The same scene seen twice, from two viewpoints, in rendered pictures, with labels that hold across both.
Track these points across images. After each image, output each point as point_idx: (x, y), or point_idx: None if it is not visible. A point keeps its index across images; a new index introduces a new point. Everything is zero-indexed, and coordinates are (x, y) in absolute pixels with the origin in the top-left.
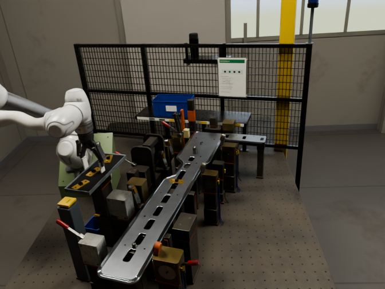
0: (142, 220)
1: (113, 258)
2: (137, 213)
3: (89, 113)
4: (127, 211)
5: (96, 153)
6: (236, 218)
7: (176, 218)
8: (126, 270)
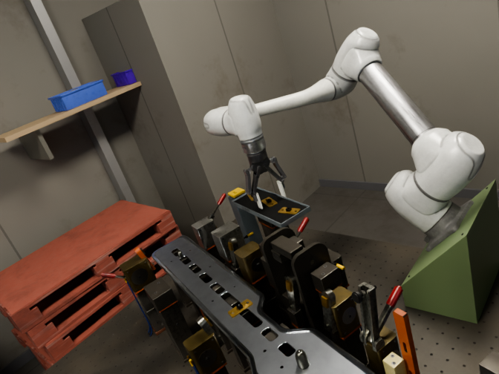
0: (206, 263)
1: (184, 243)
2: (218, 261)
3: (234, 131)
4: (216, 246)
5: (252, 181)
6: None
7: None
8: (165, 249)
